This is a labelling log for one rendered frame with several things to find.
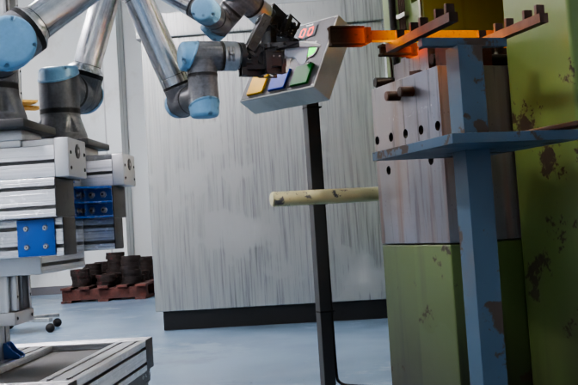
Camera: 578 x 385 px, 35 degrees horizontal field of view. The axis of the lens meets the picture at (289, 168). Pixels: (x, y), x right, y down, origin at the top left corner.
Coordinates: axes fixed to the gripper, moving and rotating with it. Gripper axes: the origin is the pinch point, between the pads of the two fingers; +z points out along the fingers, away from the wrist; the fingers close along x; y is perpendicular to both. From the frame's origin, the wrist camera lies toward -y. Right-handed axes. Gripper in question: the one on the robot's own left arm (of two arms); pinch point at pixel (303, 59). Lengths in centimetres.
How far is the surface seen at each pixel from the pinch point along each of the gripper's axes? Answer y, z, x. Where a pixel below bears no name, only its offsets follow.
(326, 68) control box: -1.7, 4.2, -7.0
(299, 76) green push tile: -5.9, 0.9, 0.0
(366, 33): -33, -38, -66
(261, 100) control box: -10.4, 3.6, 17.6
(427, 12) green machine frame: 16.9, 9.7, -36.6
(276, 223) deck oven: 29, 151, 162
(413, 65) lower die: -11.0, 0.5, -45.8
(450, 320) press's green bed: -77, 23, -62
